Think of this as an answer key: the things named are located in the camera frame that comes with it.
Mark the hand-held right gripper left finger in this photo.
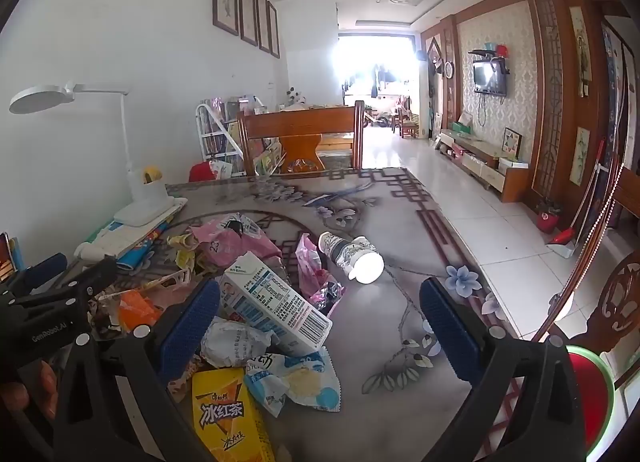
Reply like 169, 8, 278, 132
52, 278, 223, 462

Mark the blue white snack wrapper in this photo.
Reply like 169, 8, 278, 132
245, 347, 342, 418

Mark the white blue milk carton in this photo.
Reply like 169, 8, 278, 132
220, 251, 334, 356

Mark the person's left hand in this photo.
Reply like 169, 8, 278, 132
0, 360, 60, 424

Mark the white scooter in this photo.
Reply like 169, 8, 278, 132
365, 109, 397, 129

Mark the plain wooden dining chair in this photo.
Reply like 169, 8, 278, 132
237, 100, 366, 179

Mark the hanging wall scroll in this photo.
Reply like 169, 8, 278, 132
569, 5, 594, 98
569, 126, 591, 187

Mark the white book rack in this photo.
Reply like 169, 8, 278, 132
195, 97, 283, 178

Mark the white paper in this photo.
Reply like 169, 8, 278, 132
201, 317, 274, 369

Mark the yellow snack packet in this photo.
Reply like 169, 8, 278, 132
191, 367, 276, 462

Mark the low television cabinet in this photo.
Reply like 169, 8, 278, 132
434, 128, 531, 203

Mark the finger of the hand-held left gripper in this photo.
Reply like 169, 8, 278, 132
59, 255, 120, 301
15, 252, 69, 291

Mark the red dustpan with broom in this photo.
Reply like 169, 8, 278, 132
546, 139, 609, 259

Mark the red basin green rim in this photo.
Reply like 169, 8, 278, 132
565, 344, 616, 455

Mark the pink plastic bag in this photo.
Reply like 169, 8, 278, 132
192, 213, 284, 274

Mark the carved wooden dining chair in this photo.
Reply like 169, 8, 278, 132
532, 162, 640, 393

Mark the star pattern framed picture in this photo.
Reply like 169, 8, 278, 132
501, 127, 523, 161

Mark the small yellow wrapper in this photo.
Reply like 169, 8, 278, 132
167, 232, 202, 273

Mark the red bag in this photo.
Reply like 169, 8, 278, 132
189, 161, 227, 184

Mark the colourful book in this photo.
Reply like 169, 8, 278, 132
117, 224, 173, 275

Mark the floral printed tablecloth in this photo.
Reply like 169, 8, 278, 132
50, 167, 566, 462

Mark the white desk lamp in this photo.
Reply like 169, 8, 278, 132
9, 82, 189, 229

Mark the white blue tube box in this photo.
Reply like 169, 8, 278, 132
74, 222, 166, 264

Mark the small wooden chair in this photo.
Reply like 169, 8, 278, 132
397, 106, 419, 141

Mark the pink foil wrapper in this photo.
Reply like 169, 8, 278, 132
295, 233, 347, 316

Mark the orange wrapper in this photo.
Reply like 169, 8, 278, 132
117, 289, 164, 334

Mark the wall television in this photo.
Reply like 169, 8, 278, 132
473, 59, 509, 97

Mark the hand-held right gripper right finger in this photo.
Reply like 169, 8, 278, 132
419, 277, 587, 462

